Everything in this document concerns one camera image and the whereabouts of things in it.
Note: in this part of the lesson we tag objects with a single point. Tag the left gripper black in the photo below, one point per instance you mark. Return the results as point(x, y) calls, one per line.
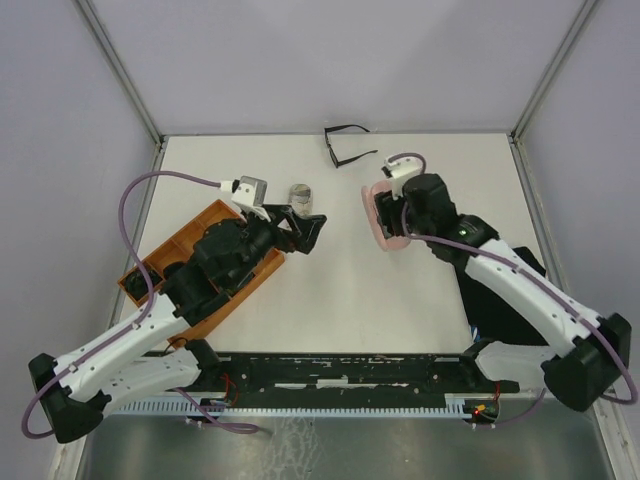
point(308, 227)

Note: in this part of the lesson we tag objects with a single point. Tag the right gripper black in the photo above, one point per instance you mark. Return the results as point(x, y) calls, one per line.
point(386, 206)

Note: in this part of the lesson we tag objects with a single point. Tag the pink glasses case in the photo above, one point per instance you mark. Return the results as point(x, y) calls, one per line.
point(367, 196)

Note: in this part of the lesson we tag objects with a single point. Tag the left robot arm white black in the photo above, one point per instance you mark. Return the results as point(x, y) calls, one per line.
point(126, 363)

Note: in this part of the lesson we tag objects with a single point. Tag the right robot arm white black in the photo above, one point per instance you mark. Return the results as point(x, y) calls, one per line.
point(583, 354)

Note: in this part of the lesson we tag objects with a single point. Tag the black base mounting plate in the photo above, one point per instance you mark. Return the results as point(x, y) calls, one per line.
point(346, 381)

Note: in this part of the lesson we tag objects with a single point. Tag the rolled black tie lower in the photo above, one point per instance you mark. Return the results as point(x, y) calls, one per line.
point(135, 286)

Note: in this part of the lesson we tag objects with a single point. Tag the orange wooden divided tray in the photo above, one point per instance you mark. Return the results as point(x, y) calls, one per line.
point(210, 266)

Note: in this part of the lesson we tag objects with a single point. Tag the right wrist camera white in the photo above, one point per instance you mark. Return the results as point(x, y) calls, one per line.
point(399, 168)

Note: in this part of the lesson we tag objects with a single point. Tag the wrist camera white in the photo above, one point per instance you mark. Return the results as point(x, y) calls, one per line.
point(399, 168)
point(248, 194)

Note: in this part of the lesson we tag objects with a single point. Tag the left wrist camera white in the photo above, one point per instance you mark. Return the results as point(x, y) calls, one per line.
point(248, 194)

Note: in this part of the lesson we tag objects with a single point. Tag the black frame eyeglasses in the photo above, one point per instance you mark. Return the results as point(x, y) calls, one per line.
point(339, 154)

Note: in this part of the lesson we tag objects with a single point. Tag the right aluminium frame post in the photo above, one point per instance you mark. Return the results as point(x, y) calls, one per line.
point(552, 70)

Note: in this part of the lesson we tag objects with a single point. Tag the aluminium frame post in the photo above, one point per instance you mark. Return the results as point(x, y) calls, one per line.
point(97, 28)
point(552, 70)

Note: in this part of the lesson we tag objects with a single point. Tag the aluminium front rail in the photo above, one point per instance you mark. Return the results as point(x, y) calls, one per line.
point(570, 379)

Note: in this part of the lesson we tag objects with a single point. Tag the left aluminium frame post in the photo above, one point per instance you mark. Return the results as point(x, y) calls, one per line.
point(97, 28)

